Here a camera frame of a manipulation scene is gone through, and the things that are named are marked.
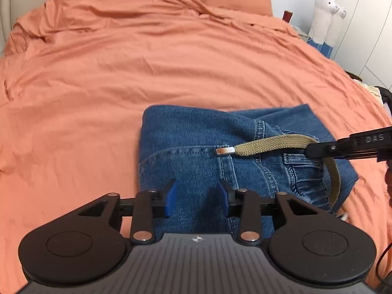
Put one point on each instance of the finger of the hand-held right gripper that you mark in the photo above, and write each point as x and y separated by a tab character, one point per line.
330	150

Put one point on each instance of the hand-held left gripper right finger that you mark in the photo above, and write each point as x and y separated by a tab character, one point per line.
222	197

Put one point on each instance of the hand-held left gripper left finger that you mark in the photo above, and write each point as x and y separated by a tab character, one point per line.
171	199

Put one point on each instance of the khaki woven belt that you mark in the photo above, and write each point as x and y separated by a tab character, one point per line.
269	145

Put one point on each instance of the blue denim pants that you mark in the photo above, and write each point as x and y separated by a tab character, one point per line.
190	134

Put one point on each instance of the black curved object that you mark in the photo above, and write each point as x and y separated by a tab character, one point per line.
384	93

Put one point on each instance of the pile of cream clothes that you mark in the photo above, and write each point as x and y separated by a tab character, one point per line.
367	87

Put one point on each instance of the white alpaca plush toy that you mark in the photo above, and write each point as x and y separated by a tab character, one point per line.
321	21
335	33

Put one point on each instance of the white wardrobe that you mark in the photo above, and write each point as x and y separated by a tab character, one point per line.
367	21

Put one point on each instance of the beige nightstand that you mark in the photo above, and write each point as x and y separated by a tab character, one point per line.
301	32

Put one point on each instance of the red cup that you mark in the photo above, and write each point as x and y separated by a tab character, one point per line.
288	17

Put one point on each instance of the orange duvet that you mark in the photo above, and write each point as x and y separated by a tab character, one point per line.
122	67

